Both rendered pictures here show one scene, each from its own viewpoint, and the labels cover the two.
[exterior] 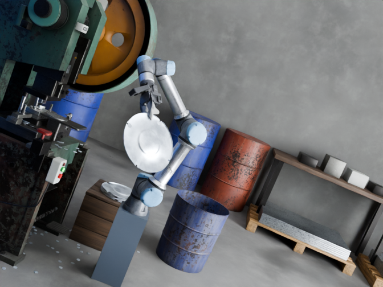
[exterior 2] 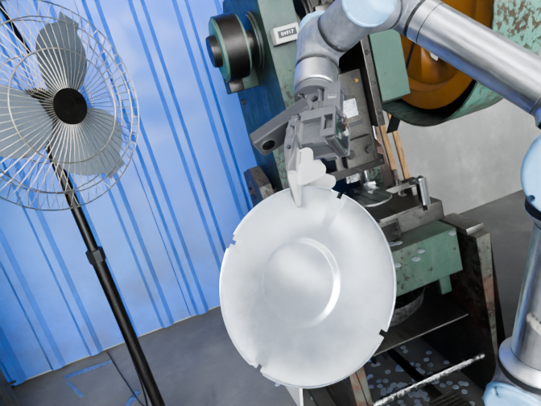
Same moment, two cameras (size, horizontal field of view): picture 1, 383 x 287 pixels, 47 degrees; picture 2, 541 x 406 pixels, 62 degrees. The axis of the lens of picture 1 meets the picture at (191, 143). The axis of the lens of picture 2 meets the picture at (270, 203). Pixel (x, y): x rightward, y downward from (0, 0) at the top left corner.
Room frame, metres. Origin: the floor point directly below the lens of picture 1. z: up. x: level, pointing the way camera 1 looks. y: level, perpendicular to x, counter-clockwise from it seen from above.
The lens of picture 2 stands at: (1.88, -0.38, 1.24)
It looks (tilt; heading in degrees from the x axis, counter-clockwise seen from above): 16 degrees down; 73
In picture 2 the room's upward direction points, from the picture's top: 16 degrees counter-clockwise
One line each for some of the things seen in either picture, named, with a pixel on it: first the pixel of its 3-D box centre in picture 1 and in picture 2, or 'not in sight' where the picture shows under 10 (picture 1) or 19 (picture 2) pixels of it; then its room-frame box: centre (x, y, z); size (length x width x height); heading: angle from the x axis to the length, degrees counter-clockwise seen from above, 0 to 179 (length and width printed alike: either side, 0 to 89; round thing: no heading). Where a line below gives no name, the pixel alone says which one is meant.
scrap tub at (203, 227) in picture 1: (191, 230); not in sight; (3.17, -0.25, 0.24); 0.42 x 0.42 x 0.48
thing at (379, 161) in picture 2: (41, 95); (348, 168); (2.56, 0.92, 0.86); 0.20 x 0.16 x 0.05; 174
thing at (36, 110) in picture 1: (37, 112); (356, 198); (2.56, 0.91, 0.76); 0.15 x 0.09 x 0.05; 174
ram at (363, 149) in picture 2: (58, 70); (342, 118); (2.56, 0.88, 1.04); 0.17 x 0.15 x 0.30; 84
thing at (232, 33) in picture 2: (45, 13); (239, 51); (2.32, 0.96, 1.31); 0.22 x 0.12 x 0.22; 84
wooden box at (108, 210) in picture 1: (111, 217); not in sight; (2.96, 0.32, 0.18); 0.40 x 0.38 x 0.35; 91
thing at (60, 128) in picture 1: (60, 130); (383, 221); (2.54, 0.74, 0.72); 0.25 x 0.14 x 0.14; 84
